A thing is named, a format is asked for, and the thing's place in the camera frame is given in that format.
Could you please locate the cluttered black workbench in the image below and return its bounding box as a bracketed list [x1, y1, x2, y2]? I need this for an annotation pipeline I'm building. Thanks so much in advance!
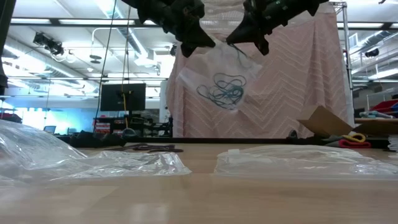
[93, 111, 174, 138]

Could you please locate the dark grey loop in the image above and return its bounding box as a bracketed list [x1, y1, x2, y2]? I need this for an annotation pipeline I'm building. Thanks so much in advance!
[287, 129, 345, 147]

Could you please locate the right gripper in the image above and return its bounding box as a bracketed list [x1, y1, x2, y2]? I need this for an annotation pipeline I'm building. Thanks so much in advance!
[226, 0, 290, 56]

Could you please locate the black hanging cable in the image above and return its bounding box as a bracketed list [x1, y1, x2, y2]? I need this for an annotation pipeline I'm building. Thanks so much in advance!
[94, 0, 118, 133]

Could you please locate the black monitor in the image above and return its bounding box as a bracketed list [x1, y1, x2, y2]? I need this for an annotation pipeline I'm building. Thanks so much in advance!
[99, 83, 147, 112]

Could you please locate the pink chevron cloth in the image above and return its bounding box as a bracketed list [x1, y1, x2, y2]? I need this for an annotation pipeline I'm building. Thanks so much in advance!
[166, 0, 357, 139]

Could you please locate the clear zip bag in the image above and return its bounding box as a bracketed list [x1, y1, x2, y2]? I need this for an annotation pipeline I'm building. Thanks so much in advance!
[176, 37, 264, 114]
[0, 118, 192, 187]
[213, 144, 398, 180]

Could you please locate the metal rack frame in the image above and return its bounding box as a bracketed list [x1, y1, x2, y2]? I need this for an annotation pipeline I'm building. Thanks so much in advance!
[329, 1, 356, 125]

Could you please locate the red storage bin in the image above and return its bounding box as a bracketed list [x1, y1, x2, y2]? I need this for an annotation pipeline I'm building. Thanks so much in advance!
[369, 98, 398, 114]

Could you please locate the yellow loop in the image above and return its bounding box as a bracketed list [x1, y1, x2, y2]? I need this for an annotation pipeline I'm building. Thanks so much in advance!
[343, 132, 368, 144]

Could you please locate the small cardboard box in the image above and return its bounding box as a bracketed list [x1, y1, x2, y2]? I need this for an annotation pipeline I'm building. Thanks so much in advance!
[297, 105, 398, 138]

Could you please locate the red loop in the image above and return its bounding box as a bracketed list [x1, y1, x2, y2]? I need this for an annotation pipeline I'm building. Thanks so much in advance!
[338, 139, 373, 149]

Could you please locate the crumpled clear zip bag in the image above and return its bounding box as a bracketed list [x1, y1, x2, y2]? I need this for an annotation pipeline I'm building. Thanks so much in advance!
[0, 118, 192, 187]

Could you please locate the black ceiling-mounted device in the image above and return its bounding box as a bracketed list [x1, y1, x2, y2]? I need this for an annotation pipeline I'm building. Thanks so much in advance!
[32, 31, 65, 57]
[364, 47, 381, 58]

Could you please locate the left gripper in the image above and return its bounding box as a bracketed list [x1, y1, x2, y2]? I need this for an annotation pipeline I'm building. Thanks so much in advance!
[136, 0, 216, 58]

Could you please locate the yellow hanging cable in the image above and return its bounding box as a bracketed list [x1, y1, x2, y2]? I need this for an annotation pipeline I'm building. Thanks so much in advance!
[122, 91, 130, 129]

